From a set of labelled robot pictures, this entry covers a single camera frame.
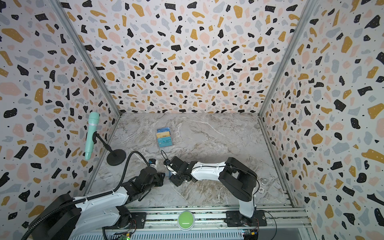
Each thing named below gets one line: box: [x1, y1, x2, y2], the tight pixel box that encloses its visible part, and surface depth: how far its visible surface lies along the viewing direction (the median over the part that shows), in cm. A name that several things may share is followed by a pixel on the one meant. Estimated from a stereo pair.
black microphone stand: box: [92, 131, 127, 166], surface depth 96 cm
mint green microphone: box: [84, 111, 100, 161], surface depth 74 cm
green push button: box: [177, 210, 195, 231], surface depth 74 cm
